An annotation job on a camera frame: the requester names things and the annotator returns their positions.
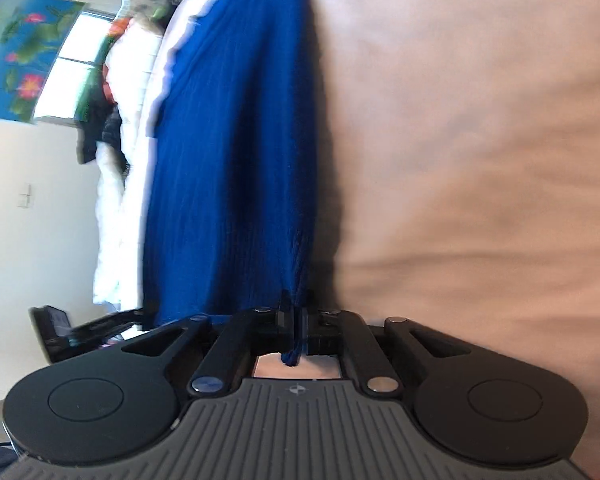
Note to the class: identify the blue knit sweater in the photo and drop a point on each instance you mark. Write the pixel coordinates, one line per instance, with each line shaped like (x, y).
(230, 160)

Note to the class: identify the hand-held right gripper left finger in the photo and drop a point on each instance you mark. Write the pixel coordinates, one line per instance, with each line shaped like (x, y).
(285, 320)

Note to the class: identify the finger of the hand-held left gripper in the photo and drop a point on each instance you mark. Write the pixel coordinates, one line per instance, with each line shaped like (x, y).
(110, 327)

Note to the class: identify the orange garment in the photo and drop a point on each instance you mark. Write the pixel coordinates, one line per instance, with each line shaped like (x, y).
(119, 26)

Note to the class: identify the window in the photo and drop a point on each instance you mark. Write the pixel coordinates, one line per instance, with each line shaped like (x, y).
(75, 65)

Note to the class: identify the black garment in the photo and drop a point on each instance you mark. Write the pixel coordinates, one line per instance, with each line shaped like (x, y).
(102, 135)

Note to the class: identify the blue lotus window blind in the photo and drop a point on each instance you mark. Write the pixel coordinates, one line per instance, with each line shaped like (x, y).
(20, 55)

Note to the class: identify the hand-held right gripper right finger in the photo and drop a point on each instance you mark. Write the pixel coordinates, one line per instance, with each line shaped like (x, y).
(320, 332)

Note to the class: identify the white quilted duvet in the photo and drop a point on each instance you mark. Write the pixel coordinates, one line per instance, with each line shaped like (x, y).
(115, 220)

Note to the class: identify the pink floral bed sheet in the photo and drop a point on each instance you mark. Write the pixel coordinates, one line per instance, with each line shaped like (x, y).
(480, 160)

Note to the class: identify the white wall switch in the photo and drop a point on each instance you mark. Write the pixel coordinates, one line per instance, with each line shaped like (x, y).
(25, 195)

